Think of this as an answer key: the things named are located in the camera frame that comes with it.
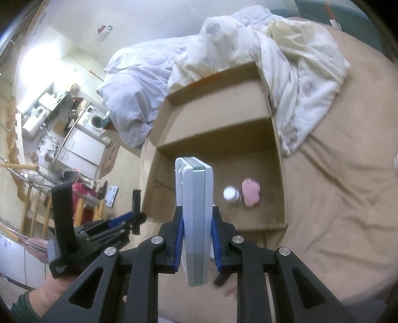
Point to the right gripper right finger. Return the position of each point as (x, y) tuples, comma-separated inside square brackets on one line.
[(272, 284)]

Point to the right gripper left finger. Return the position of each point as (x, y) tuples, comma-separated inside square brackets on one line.
[(122, 286)]

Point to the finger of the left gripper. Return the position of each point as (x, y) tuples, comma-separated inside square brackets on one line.
[(113, 235), (129, 221)]

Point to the white box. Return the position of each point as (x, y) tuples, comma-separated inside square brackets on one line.
[(194, 194)]

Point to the small white bottle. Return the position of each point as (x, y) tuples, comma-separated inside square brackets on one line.
[(231, 194)]

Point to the pink paw toy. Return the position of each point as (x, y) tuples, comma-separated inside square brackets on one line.
[(250, 192)]

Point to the person left hand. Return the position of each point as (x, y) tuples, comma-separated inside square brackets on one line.
[(43, 298)]

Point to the white bathroom scale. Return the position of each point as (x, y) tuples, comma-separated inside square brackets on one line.
[(111, 196)]

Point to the wooden chair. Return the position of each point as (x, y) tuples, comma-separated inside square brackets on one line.
[(34, 191)]

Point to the white washing machine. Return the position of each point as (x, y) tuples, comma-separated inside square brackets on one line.
[(90, 121)]

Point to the tan bed sheet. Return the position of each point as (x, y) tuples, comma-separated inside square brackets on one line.
[(341, 185)]

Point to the lavender white duvet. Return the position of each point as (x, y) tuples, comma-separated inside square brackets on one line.
[(136, 84)]

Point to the brown cardboard box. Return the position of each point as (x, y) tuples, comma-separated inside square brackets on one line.
[(226, 121)]

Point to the cream patterned blanket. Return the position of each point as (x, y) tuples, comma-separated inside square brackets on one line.
[(299, 59)]

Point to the green pillow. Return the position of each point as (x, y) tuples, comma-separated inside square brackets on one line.
[(343, 18)]

